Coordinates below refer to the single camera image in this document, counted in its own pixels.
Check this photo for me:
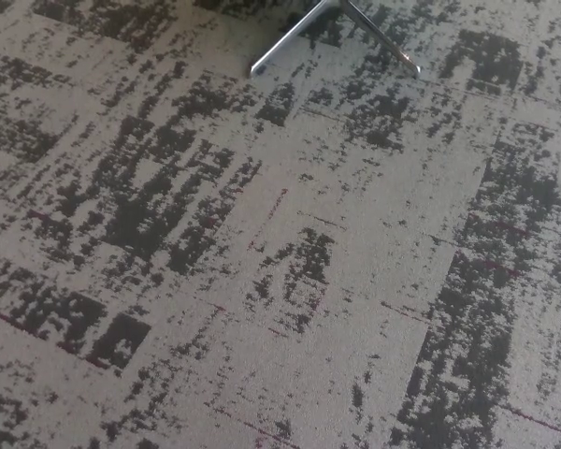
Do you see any chrome chair base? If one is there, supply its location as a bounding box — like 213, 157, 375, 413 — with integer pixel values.
250, 0, 423, 80

